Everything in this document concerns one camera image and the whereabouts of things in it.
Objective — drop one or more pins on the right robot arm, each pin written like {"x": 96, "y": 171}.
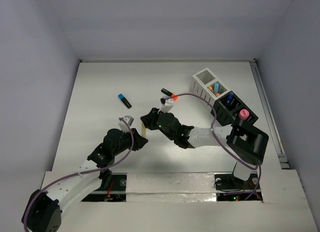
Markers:
{"x": 241, "y": 140}

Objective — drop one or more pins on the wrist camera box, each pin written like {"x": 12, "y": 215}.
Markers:
{"x": 167, "y": 104}
{"x": 125, "y": 123}

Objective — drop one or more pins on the black highlighter blue cap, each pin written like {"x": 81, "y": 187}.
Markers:
{"x": 124, "y": 100}

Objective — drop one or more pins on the yellow marker pen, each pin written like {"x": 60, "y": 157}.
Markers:
{"x": 143, "y": 131}

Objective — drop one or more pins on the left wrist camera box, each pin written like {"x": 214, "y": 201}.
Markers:
{"x": 125, "y": 123}

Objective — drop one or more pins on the white slotted organizer box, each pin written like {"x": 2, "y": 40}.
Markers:
{"x": 201, "y": 80}

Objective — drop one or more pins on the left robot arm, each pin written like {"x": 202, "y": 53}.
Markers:
{"x": 48, "y": 206}

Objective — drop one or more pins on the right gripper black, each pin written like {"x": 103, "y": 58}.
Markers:
{"x": 149, "y": 120}

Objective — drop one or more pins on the black highlighter orange cap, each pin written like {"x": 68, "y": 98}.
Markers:
{"x": 169, "y": 94}

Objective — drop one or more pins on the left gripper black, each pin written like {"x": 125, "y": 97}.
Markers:
{"x": 136, "y": 141}

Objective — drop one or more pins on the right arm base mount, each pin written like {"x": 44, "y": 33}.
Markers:
{"x": 231, "y": 189}

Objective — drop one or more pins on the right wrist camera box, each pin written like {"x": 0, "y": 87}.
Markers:
{"x": 167, "y": 104}

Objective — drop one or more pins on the black slotted organizer box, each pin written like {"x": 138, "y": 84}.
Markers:
{"x": 226, "y": 113}

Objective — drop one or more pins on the pink round cap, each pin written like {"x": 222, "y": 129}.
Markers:
{"x": 243, "y": 114}

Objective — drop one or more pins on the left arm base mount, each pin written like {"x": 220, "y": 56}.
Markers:
{"x": 112, "y": 189}

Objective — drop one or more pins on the light blue marker pen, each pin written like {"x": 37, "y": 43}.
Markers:
{"x": 216, "y": 87}

